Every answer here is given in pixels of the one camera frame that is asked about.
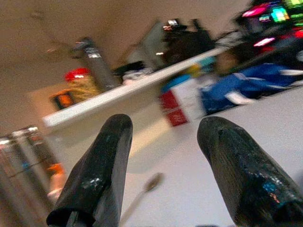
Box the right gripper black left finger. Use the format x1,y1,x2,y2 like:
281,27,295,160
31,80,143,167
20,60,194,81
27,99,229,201
46,113,134,227

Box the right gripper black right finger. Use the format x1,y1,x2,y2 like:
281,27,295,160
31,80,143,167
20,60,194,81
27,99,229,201
196,115,303,227

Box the silver metal spoon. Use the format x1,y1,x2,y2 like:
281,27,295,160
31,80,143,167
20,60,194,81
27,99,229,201
118,172,164,227

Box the jar with red lid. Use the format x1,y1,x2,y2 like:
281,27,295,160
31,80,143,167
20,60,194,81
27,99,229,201
64,68,101,97

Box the red box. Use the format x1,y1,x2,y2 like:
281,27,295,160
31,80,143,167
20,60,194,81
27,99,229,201
159,91,189,127

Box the white box with teal lid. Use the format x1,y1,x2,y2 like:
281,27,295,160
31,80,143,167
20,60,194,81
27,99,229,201
162,75,206,120

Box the grey cylinder bottle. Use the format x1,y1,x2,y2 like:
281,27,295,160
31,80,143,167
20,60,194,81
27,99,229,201
73,37,120,93

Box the teal and yellow box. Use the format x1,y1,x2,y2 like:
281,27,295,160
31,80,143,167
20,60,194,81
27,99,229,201
189,56,217,78

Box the black backpack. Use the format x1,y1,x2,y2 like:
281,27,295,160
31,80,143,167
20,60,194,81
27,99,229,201
163,18,216,67

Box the black bag with neon patches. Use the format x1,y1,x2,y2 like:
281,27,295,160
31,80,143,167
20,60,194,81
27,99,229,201
233,0,303,62

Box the orange picture in black frame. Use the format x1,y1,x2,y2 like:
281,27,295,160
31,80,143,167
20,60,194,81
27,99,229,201
50,91,76,111

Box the blue bag with white straps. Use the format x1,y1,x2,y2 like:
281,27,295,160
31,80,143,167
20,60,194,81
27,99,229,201
200,62,303,116

